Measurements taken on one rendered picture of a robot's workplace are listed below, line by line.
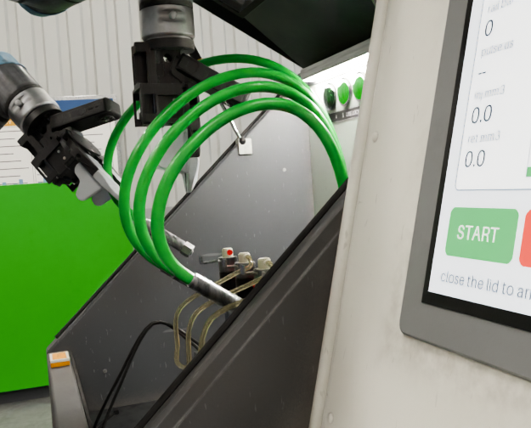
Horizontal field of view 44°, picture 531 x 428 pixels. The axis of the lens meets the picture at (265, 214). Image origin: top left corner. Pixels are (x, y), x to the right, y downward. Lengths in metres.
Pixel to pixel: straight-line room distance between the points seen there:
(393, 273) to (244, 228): 0.79
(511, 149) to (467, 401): 0.16
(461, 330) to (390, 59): 0.27
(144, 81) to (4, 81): 0.32
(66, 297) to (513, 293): 3.87
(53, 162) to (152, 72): 0.26
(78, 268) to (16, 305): 0.41
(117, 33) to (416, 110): 7.05
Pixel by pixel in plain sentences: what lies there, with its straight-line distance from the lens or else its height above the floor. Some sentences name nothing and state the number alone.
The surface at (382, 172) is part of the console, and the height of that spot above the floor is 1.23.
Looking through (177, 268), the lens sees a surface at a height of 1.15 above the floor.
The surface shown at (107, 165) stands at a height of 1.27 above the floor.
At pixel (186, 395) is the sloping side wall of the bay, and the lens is 0.62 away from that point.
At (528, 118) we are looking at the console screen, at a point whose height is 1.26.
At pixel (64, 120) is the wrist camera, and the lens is 1.13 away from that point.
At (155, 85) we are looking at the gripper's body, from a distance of 0.92.
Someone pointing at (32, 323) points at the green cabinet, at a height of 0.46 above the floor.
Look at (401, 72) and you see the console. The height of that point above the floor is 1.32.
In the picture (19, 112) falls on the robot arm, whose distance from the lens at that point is 1.16.
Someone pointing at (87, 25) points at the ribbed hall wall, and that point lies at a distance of 7.61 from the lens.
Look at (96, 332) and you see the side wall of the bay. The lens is 1.27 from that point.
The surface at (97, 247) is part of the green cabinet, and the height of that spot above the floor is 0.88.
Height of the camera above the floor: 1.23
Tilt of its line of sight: 3 degrees down
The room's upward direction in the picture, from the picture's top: 4 degrees counter-clockwise
